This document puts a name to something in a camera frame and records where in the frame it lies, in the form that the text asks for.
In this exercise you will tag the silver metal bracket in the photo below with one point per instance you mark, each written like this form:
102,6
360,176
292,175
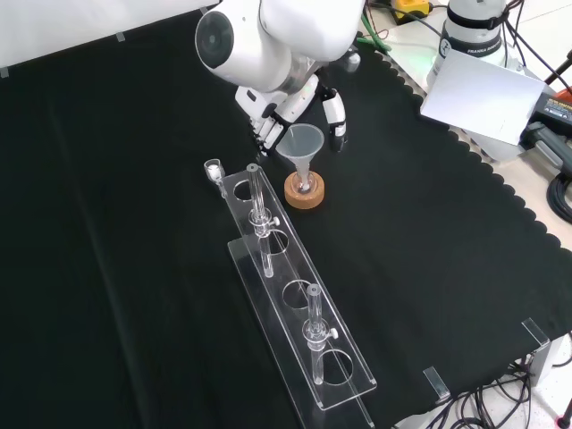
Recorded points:
543,362

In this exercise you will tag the clear plastic funnel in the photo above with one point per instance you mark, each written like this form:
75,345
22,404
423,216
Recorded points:
301,143

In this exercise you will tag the black tripod leg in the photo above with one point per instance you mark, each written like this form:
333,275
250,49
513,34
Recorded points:
558,71

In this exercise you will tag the black and orange power box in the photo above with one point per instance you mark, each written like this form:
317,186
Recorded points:
556,107

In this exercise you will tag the pale board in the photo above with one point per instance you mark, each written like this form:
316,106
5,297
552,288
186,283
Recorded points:
482,98

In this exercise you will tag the black plug block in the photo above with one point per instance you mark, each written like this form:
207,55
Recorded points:
543,136

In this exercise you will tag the black cloth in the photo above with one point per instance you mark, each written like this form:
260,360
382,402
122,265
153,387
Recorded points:
134,223

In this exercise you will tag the clear funnel stand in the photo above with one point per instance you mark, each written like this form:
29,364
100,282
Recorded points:
308,313

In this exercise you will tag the yellow stop button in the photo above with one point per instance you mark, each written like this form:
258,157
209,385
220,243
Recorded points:
411,6

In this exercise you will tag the clear cloth clamp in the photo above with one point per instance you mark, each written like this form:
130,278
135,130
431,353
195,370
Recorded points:
535,331
436,383

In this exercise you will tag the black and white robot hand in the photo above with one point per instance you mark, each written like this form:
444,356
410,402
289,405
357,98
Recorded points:
290,105

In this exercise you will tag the glass round-bottom flask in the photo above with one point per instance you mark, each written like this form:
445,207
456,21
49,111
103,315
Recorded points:
313,183

